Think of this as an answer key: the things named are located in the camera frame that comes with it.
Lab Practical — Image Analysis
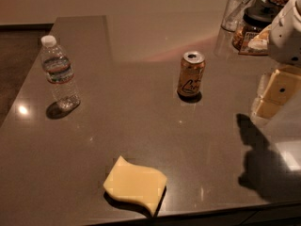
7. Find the yellow wavy sponge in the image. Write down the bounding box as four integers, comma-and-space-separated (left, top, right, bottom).
103, 156, 167, 217

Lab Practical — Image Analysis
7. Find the clear drinking glass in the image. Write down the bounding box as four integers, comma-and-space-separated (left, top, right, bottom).
221, 0, 256, 32

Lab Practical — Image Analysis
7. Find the clear plastic water bottle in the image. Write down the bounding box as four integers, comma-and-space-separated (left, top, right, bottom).
40, 35, 81, 112

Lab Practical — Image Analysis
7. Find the black-lidded snack jar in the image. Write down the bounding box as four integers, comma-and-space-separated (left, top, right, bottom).
232, 6, 277, 56

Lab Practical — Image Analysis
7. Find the orange soda can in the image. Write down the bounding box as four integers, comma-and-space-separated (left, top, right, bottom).
177, 51, 205, 98

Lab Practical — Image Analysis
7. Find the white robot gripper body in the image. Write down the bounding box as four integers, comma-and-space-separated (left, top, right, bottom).
268, 0, 301, 67

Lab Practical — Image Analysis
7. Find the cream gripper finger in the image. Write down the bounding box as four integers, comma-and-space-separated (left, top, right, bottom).
251, 68, 301, 121
257, 73, 271, 97

